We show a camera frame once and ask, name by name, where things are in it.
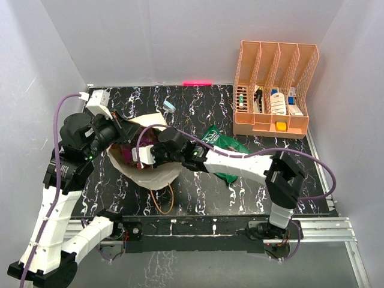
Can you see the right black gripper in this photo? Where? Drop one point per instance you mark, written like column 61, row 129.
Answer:
column 155, row 150

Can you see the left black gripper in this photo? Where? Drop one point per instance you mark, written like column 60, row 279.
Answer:
column 126, row 129

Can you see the purple snack packet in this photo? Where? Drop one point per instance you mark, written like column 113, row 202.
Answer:
column 150, row 137

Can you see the brown paper bag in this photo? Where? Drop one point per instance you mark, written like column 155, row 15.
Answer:
column 148, row 178

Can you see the green chips bag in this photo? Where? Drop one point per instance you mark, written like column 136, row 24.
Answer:
column 213, row 136

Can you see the red brown snack box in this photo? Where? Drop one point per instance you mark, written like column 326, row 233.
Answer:
column 144, row 165

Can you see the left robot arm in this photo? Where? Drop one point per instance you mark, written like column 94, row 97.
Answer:
column 49, row 260

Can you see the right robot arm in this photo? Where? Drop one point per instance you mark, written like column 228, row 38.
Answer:
column 281, row 175

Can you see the light blue stapler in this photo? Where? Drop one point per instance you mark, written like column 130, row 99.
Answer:
column 169, row 107

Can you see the pink tape strip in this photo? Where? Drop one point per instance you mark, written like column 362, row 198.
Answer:
column 197, row 83

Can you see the yellow sticky notes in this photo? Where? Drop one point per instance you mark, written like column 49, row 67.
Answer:
column 281, row 126

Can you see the white labelled bottle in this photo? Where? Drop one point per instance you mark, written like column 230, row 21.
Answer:
column 278, row 104

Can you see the orange desk organizer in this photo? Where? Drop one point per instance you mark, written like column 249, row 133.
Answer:
column 263, row 69

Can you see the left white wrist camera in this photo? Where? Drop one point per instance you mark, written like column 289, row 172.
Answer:
column 97, row 102

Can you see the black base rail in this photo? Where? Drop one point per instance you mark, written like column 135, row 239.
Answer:
column 200, row 233

